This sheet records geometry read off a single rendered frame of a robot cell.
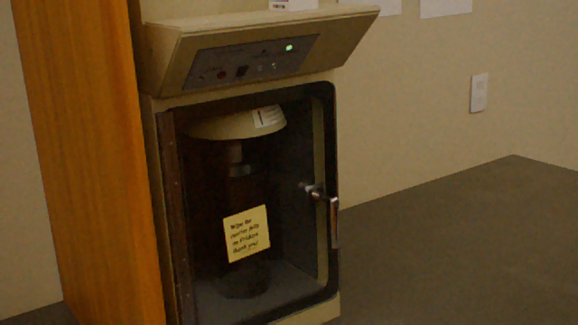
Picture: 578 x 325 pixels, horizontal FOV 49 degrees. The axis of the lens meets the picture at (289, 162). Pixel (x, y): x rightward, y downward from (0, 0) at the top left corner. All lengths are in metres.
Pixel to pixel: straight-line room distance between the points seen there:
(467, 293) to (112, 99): 0.81
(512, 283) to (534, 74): 1.02
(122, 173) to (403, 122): 1.12
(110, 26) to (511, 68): 1.56
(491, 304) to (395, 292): 0.18
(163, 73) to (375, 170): 1.03
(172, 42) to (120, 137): 0.13
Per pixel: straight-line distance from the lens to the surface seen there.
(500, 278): 1.37
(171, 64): 0.81
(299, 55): 0.93
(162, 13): 0.89
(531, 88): 2.23
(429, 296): 1.29
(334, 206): 1.02
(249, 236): 1.01
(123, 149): 0.79
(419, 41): 1.80
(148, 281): 0.86
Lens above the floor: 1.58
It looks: 18 degrees down
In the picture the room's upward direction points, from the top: 3 degrees counter-clockwise
